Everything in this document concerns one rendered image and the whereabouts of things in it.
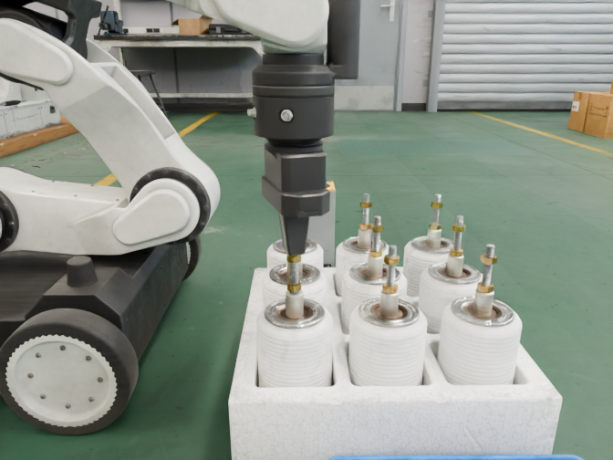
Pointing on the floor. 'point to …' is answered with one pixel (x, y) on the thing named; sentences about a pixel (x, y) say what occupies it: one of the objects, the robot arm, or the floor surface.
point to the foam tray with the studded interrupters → (384, 406)
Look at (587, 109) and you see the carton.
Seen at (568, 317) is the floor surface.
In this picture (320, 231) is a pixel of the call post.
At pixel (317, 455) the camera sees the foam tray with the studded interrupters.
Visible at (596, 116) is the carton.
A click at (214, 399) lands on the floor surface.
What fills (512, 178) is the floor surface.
